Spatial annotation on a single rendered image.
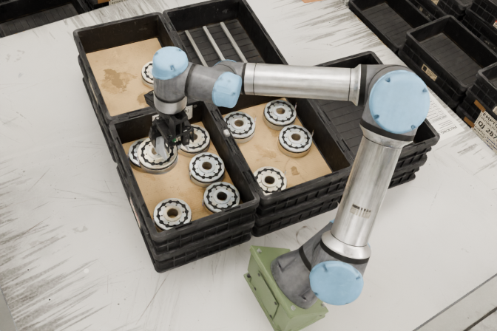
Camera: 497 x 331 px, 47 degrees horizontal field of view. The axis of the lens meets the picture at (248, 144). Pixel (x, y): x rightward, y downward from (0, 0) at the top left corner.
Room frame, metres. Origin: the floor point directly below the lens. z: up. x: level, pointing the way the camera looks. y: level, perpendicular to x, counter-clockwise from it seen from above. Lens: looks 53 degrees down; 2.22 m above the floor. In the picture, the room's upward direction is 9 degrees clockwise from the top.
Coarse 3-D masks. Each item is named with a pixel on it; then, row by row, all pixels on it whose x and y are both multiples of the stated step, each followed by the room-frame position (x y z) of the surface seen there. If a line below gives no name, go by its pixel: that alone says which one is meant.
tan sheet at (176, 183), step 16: (128, 144) 0.98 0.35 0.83; (144, 176) 0.87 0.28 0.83; (160, 176) 0.88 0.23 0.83; (176, 176) 0.89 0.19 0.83; (224, 176) 0.92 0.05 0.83; (144, 192) 0.82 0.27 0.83; (160, 192) 0.83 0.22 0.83; (176, 192) 0.84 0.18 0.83; (192, 192) 0.85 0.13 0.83; (192, 208) 0.79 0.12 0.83
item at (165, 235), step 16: (144, 112) 1.02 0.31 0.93; (112, 128) 0.95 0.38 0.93; (128, 160) 0.85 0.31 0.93; (128, 176) 0.81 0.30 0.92; (256, 192) 0.82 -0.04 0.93; (144, 208) 0.71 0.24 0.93; (240, 208) 0.76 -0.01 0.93; (192, 224) 0.69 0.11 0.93; (208, 224) 0.71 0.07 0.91; (160, 240) 0.64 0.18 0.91
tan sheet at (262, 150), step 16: (256, 112) 1.18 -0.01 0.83; (256, 128) 1.12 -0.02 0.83; (240, 144) 1.04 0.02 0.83; (256, 144) 1.05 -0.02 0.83; (272, 144) 1.06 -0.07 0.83; (256, 160) 0.99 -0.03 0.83; (272, 160) 1.00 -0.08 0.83; (288, 160) 1.01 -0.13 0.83; (304, 160) 1.02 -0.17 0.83; (320, 160) 1.03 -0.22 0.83; (288, 176) 0.96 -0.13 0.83; (304, 176) 0.96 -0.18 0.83; (320, 176) 0.97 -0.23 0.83
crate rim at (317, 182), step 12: (216, 108) 1.09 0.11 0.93; (312, 108) 1.15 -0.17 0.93; (324, 120) 1.10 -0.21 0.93; (336, 144) 1.03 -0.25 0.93; (240, 156) 0.93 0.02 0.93; (348, 156) 0.99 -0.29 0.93; (348, 168) 0.94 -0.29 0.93; (252, 180) 0.85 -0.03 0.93; (312, 180) 0.88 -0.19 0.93; (324, 180) 0.89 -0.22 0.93; (276, 192) 0.83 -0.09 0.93; (288, 192) 0.83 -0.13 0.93; (300, 192) 0.86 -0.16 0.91; (264, 204) 0.80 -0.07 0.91
